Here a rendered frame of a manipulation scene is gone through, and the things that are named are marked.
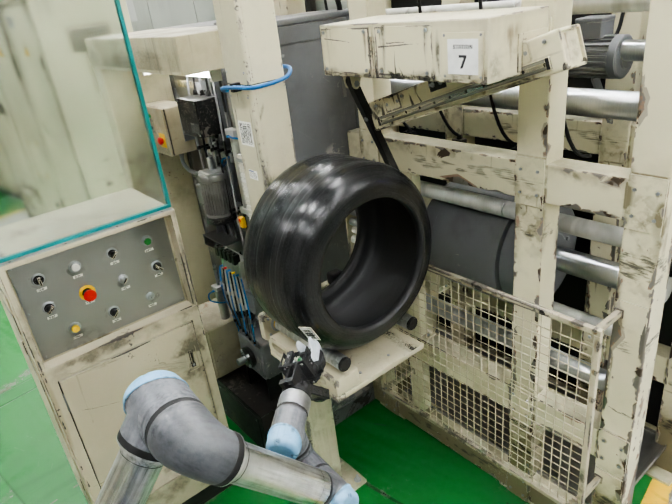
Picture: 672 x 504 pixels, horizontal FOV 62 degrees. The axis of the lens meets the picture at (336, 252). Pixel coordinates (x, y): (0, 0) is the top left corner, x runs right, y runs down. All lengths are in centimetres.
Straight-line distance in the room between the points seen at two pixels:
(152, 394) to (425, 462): 171
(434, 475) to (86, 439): 137
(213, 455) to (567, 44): 115
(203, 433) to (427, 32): 104
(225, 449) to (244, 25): 112
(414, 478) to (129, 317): 133
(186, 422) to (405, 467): 169
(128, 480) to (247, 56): 111
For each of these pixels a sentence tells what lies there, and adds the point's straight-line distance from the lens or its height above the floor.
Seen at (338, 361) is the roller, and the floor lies 92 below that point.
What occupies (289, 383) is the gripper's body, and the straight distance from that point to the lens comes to 137.
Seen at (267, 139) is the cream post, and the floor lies 149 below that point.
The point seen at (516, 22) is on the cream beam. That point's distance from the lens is 146.
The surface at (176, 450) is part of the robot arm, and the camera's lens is 101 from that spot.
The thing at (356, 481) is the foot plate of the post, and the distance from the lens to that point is 252.
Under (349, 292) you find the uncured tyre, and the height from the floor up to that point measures 94.
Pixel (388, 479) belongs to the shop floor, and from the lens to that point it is 254.
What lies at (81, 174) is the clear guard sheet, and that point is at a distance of 187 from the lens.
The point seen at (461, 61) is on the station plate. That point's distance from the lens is 142.
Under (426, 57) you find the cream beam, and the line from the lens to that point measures 149.
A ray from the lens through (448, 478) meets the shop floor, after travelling 254.
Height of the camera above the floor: 188
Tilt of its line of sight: 25 degrees down
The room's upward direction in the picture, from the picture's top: 7 degrees counter-clockwise
